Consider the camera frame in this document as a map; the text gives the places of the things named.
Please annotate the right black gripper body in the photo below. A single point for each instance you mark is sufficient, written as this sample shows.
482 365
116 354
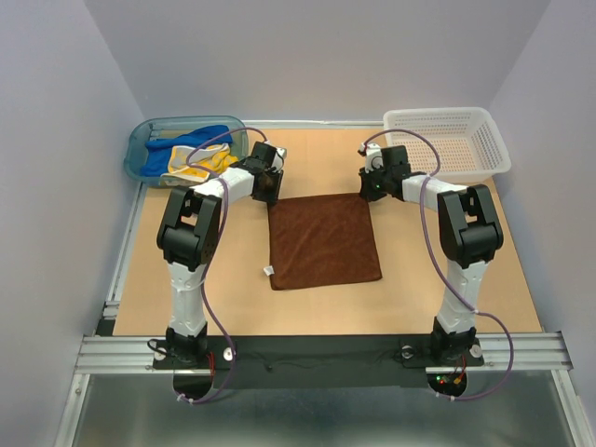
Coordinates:
375 182

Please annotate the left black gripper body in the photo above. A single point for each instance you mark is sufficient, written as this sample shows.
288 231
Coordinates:
270 190

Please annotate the yellow white towel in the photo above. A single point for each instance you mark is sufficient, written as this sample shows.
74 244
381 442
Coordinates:
215 158

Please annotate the brown towel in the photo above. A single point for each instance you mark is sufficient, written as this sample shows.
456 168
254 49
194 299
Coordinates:
318 241

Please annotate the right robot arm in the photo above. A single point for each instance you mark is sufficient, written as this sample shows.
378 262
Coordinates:
469 230

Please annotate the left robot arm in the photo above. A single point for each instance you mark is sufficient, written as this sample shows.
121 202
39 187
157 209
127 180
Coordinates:
189 235

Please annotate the white plastic basket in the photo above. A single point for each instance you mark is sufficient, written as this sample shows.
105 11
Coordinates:
466 140

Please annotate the blue towel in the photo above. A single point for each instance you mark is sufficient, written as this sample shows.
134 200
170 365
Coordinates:
159 150

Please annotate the teal plastic bin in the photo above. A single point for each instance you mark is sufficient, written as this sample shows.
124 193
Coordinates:
166 128

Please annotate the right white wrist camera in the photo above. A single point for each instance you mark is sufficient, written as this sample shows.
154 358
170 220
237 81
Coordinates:
372 152

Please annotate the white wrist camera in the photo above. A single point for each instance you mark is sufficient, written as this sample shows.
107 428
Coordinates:
372 152
279 159

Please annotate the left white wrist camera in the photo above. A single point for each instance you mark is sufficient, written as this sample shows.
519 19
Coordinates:
279 159

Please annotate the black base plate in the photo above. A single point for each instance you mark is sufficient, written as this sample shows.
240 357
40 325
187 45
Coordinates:
315 361

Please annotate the aluminium frame rail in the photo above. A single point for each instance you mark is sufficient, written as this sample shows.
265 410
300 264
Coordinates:
239 300

